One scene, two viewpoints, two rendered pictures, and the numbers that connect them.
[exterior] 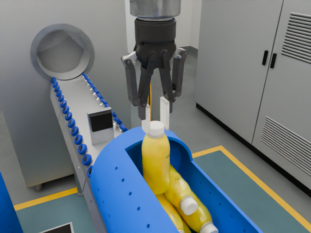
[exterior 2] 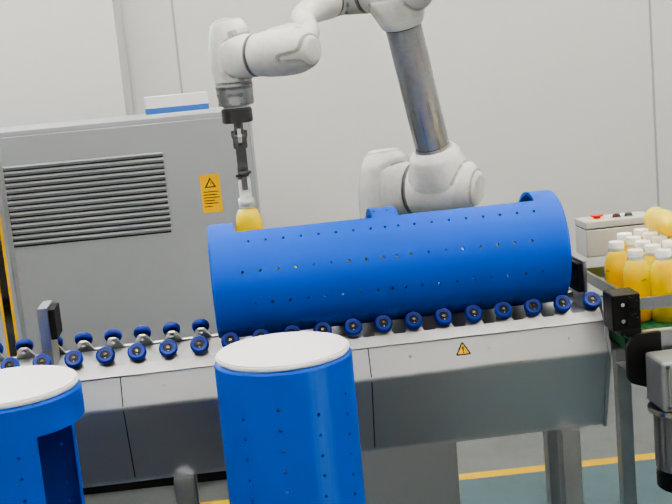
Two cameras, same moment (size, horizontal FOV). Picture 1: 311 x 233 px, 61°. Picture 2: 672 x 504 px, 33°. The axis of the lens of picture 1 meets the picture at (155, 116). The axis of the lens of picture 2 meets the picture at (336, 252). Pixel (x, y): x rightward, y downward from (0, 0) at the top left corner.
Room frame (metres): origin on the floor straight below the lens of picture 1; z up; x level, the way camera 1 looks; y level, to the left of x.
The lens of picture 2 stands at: (-0.72, 2.53, 1.62)
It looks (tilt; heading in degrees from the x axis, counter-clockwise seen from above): 10 degrees down; 291
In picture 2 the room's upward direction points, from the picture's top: 5 degrees counter-clockwise
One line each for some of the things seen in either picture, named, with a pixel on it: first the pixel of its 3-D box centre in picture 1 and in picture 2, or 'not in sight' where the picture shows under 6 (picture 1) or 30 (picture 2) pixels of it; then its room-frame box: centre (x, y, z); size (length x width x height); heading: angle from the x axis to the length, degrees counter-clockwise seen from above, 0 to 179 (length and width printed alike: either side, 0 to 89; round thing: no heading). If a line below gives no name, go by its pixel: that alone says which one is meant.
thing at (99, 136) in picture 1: (101, 126); (52, 334); (0.95, 0.23, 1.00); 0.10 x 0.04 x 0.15; 116
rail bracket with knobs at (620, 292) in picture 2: not in sight; (621, 311); (-0.37, -0.20, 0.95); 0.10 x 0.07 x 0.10; 116
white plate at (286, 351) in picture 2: not in sight; (282, 350); (0.23, 0.45, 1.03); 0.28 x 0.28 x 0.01
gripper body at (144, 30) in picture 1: (155, 43); (238, 125); (0.49, 0.00, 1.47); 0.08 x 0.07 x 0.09; 116
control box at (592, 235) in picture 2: not in sight; (615, 233); (-0.30, -0.72, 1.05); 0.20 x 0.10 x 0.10; 26
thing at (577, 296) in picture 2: not in sight; (576, 282); (-0.24, -0.36, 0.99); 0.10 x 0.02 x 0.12; 116
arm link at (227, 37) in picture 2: not in sight; (234, 49); (0.48, 0.00, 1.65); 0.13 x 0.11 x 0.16; 168
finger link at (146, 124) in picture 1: (146, 118); (245, 189); (0.48, 0.02, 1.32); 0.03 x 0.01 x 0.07; 26
